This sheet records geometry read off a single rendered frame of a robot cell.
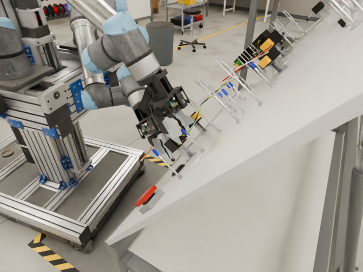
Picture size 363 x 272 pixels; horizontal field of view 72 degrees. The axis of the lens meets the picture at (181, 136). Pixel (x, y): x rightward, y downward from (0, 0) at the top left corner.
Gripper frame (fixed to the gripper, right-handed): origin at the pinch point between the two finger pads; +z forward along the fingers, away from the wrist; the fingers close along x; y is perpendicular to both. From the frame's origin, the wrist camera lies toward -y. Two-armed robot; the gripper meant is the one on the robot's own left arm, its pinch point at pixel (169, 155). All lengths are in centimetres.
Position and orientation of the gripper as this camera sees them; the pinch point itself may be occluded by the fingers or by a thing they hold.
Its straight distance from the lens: 88.0
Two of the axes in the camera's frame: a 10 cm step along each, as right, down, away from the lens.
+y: -3.2, 0.0, -9.5
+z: 4.5, 8.8, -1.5
